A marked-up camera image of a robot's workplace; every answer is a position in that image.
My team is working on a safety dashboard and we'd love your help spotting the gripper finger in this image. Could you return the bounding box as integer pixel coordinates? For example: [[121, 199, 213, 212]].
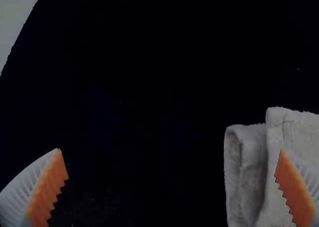
[[0, 148, 69, 227], [274, 149, 319, 227]]

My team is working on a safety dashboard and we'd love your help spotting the pale towel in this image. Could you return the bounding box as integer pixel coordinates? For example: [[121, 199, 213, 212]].
[[223, 107, 319, 227]]

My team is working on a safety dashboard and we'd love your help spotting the black mat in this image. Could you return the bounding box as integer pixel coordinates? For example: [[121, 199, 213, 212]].
[[0, 0, 319, 227]]

